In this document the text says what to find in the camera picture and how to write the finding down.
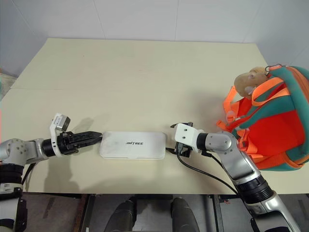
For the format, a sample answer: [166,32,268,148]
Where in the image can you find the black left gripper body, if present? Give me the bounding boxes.
[58,131,81,156]

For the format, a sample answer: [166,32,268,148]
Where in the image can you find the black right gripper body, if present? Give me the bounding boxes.
[175,142,193,158]

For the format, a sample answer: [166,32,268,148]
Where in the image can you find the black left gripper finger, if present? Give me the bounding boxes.
[77,137,102,148]
[72,130,103,141]

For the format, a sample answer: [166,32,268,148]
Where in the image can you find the white flat box with logo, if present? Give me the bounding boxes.
[98,130,168,161]

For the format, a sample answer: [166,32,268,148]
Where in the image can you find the orange and teal backpack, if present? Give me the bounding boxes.
[215,64,309,173]

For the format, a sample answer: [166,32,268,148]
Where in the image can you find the dark rounded shape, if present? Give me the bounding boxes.
[104,199,136,232]
[170,197,201,232]

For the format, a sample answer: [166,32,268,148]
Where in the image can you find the tan plush toy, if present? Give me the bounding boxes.
[234,67,269,99]

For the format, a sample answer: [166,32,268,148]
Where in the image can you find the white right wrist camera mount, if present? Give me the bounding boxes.
[174,123,206,154]

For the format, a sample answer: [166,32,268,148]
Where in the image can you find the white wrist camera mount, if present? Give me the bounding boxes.
[174,123,206,154]
[49,113,72,157]

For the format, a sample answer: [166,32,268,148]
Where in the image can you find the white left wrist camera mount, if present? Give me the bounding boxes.
[49,113,72,157]

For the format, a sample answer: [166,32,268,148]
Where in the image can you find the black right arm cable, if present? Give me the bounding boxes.
[176,150,240,195]

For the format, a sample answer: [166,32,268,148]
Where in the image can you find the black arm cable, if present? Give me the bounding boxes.
[22,163,35,187]
[176,150,240,195]

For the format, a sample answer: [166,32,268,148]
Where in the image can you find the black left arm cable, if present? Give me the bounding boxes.
[22,163,35,187]

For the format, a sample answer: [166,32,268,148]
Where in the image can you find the black metal table frame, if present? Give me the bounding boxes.
[81,192,309,232]

